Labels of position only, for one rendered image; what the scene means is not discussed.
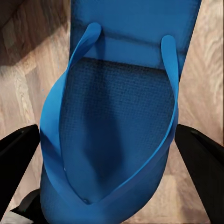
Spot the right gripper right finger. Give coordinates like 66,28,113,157
174,124,224,224

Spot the sandal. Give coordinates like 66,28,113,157
39,0,202,224

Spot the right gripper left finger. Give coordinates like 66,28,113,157
0,124,41,221

